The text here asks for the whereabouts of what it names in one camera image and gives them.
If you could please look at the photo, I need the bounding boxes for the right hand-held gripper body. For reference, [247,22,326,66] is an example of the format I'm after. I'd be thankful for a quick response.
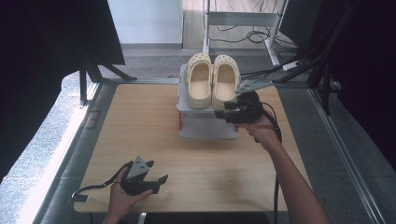
[223,79,276,125]

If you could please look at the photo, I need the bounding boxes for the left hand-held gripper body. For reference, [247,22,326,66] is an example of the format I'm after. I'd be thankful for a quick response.
[120,156,161,197]

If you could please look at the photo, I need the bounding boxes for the grey two-tier shoe rack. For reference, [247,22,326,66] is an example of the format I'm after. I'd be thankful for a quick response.
[176,63,248,141]

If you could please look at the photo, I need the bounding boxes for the cream clog shoe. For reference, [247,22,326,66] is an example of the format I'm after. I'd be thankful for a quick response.
[211,54,242,111]
[185,52,215,110]

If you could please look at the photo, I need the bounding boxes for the person's right hand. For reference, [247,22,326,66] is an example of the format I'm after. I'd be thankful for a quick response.
[234,116,280,152]

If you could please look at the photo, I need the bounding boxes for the person's left hand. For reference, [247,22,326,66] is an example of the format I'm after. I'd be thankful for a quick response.
[106,170,155,220]

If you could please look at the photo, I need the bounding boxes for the white power strip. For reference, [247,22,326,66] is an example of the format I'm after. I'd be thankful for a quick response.
[281,60,303,72]

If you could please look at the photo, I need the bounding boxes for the black metal stand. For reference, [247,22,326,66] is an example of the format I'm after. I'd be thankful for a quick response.
[272,0,359,117]

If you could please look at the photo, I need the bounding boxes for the white metal stand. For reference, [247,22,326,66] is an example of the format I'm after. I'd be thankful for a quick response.
[202,0,290,67]

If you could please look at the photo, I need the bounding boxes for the black tripod stand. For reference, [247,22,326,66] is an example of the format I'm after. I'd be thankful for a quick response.
[77,43,138,106]

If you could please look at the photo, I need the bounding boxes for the dark curtain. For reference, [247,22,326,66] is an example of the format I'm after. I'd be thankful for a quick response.
[0,0,126,185]
[314,0,396,171]

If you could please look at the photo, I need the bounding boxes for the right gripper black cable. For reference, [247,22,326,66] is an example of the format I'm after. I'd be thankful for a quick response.
[254,101,283,224]

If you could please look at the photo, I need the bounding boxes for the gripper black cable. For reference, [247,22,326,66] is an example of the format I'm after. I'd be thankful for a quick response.
[254,101,283,224]
[71,161,134,199]

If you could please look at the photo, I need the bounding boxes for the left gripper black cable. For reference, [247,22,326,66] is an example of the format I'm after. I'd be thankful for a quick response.
[71,161,134,199]

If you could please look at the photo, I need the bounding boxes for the black floor cables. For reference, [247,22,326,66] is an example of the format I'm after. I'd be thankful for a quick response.
[208,0,309,85]

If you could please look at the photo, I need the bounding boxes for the aluminium floor rail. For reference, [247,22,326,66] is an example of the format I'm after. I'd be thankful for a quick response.
[307,87,389,224]

